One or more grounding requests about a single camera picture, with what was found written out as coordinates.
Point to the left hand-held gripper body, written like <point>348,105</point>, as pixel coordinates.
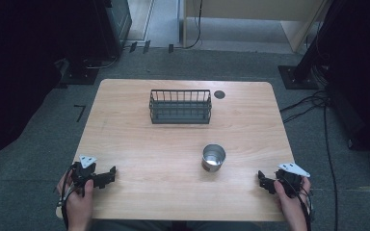
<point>84,170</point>

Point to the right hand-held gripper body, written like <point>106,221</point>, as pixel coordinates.
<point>289,179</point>

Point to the person's right hand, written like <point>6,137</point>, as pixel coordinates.
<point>291,205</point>

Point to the person's left hand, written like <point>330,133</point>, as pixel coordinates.
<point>78,202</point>

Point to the metal cup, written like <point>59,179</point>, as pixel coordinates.
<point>213,158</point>

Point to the black round table grommet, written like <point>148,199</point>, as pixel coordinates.
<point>219,94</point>

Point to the black stand with floor base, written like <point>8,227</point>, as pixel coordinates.
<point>80,72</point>

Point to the short black floor tape strip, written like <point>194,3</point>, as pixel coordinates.
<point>171,48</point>
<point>146,46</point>
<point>133,46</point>

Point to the dark equipment cabinet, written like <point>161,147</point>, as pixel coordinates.
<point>117,22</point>

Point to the light wooden cabinet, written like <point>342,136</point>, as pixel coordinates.
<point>253,12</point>

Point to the black metal stand with base plate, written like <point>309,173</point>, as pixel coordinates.
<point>302,75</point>

